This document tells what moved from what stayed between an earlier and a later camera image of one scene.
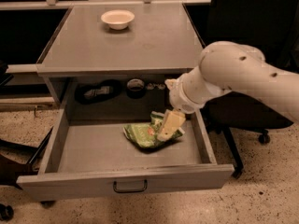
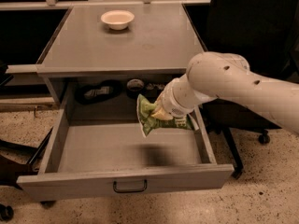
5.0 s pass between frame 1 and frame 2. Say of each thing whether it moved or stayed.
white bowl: stayed
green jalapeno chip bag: moved
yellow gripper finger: moved
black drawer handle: stayed
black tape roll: stayed
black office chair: stayed
